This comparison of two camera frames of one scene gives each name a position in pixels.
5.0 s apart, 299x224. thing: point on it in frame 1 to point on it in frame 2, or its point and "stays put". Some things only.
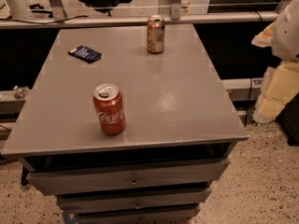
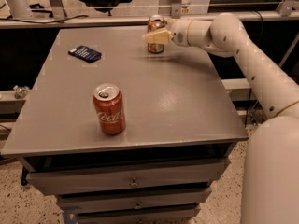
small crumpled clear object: [21, 91] stays put
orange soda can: [155, 34] stays put
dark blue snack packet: [85, 53] stays put
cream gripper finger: [278, 83] to [162, 36]
